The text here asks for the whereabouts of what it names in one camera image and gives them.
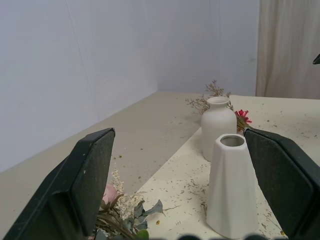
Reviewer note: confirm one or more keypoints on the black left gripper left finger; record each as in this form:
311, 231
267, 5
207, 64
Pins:
62, 190

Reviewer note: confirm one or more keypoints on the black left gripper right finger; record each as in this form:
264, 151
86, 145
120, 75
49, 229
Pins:
282, 180

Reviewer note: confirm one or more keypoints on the tall faceted white vase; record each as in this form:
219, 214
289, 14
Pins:
232, 190

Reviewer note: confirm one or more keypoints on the round white bottle vase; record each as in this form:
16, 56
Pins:
217, 125

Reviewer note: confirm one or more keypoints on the pink flower bouquet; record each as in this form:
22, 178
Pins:
122, 212

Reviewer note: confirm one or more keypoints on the red dried flower bunch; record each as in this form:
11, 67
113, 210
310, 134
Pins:
215, 102

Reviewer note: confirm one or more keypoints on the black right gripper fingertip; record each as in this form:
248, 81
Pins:
317, 59

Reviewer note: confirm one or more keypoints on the beige curtain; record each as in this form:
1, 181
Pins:
287, 48

